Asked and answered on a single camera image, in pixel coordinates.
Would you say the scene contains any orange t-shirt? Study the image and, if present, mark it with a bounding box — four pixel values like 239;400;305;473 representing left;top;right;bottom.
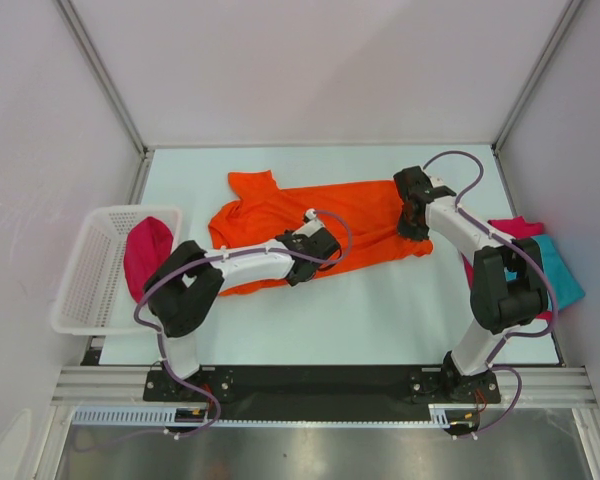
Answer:
207;169;435;298

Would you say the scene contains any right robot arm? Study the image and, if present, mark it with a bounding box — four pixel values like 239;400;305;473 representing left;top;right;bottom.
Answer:
393;166;549;401

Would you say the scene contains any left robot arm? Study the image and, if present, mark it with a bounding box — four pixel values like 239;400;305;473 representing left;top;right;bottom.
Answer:
134;218;344;400

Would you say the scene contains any folded crimson t-shirt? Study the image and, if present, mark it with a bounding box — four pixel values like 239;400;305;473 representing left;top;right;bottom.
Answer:
462;216;552;324

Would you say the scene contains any folded teal t-shirt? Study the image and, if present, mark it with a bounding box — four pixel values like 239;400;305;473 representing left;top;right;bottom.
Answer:
533;234;585;311

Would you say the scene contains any crimson t-shirt in basket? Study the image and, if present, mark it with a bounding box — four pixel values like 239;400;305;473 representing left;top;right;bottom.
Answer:
123;216;174;303

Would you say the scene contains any white plastic basket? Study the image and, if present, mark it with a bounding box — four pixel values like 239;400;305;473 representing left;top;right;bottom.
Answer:
50;205;183;336

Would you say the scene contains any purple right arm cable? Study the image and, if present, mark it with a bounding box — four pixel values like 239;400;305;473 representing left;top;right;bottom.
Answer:
422;151;560;441

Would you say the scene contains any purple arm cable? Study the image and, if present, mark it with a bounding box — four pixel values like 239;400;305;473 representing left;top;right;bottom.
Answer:
132;208;354;441
422;151;560;441

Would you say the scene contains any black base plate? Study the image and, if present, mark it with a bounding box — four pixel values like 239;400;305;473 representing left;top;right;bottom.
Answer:
143;365;501;420

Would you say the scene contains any white cable duct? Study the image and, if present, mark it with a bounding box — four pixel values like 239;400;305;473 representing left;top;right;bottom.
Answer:
72;405;477;430

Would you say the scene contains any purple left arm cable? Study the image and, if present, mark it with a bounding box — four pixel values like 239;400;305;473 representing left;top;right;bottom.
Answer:
132;208;354;441

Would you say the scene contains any aluminium frame rail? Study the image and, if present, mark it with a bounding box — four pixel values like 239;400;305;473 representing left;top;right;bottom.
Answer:
51;366;598;409

